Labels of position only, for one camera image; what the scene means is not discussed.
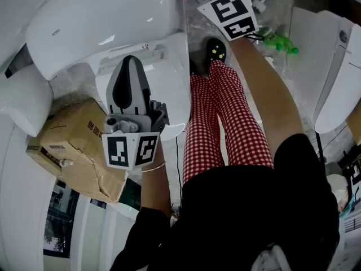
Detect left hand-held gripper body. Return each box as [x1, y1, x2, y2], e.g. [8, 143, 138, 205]
[101, 100, 170, 171]

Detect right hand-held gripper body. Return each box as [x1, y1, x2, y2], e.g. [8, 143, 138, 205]
[197, 0, 259, 42]

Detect white tank toilet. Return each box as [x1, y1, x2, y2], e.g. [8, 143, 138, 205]
[27, 0, 192, 141]

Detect person's right forearm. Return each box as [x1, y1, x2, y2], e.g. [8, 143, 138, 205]
[228, 37, 307, 152]

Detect person's left forearm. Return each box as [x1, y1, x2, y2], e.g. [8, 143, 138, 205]
[140, 138, 173, 218]

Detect white egg-shaped toilet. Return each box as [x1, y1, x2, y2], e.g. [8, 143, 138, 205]
[0, 65, 54, 138]

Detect white tankless smart toilet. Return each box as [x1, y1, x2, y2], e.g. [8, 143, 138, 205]
[287, 6, 361, 134]

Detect labelled cardboard box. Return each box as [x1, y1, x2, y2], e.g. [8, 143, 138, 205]
[39, 99, 129, 204]

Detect green bottle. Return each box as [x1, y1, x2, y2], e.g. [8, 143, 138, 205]
[258, 27, 279, 49]
[275, 34, 299, 55]

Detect cardboard box with black band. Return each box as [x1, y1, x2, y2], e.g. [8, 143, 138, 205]
[27, 144, 64, 177]

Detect black framed glass cabinet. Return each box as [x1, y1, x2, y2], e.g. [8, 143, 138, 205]
[42, 179, 81, 258]

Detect person's red checked trousers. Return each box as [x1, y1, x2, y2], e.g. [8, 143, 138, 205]
[182, 60, 274, 185]

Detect person's black top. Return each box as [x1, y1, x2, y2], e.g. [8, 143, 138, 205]
[109, 133, 341, 271]

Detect grey chair with black legs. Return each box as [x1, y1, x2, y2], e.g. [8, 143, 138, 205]
[315, 131, 325, 163]

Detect cluttered equipment shelf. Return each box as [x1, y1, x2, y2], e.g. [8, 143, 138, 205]
[338, 148, 361, 237]

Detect thin bracelet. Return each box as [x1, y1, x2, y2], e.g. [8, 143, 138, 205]
[140, 161, 167, 173]

